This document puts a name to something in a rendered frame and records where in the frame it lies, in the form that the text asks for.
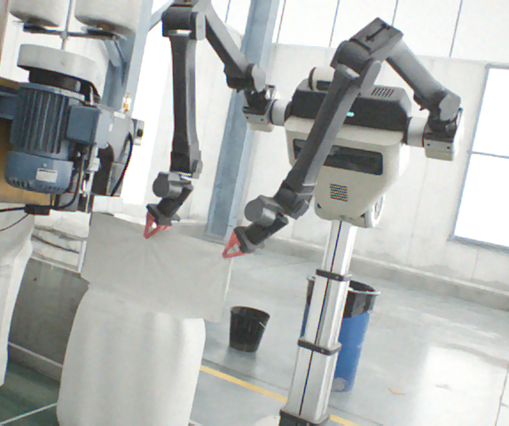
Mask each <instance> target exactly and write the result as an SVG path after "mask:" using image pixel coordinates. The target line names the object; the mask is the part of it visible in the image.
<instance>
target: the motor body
mask: <svg viewBox="0 0 509 426"><path fill-rule="evenodd" d="M20 88H22V89H18V95H17V100H16V106H15V112H14V116H13V122H12V132H11V138H10V143H11V144H13V145H14V148H13V151H7V155H6V156H5V158H6V162H5V168H4V179H5V181H6V183H7V184H9V185H10V186H13V187H16V188H19V189H24V190H28V191H33V192H40V193H46V194H61V193H62V192H65V191H66V189H67V188H68V186H69V182H70V177H71V172H72V170H74V168H73V162H71V161H69V155H70V149H71V148H72V149H74V145H75V142H73V141H68V140H67V136H66V135H65V132H66V127H67V117H68V112H69V109H70V107H71V106H72V105H78V106H82V103H81V102H83V101H84V96H83V95H82V94H81V93H78V92H73V91H68V90H63V89H60V88H56V87H52V86H47V85H42V84H38V83H25V82H23V83H20Z"/></svg>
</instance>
